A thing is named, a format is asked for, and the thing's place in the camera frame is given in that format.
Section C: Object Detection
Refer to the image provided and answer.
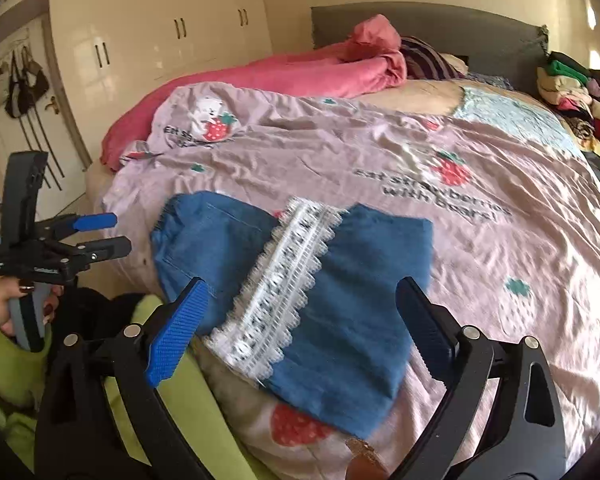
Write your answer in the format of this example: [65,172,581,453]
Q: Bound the blue denim lace-trimmed pants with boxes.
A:
[150,191,434,438]

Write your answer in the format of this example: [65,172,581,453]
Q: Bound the left hand with red nails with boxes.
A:
[0,276,64,337]

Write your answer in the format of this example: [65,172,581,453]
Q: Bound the green fleece sleeve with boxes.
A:
[0,287,270,479]

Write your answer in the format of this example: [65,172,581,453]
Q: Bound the pink strawberry print duvet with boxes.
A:
[95,82,600,479]

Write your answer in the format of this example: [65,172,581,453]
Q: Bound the bags hanging on door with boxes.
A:
[0,44,67,194]

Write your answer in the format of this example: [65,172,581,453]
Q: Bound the cream wardrobe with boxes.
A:
[50,0,272,159]

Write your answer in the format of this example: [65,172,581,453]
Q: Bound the light blue lace cloth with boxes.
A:
[452,86,584,159]

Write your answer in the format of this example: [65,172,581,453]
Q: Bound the striped purple pillow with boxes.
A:
[400,36,468,80]

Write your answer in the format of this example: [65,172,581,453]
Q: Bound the stack of folded clothes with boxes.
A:
[536,52,600,162]

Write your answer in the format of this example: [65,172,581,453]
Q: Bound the red pink blanket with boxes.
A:
[99,14,407,172]

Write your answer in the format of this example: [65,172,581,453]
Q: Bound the grey upholstered headboard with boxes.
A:
[311,1,548,98]

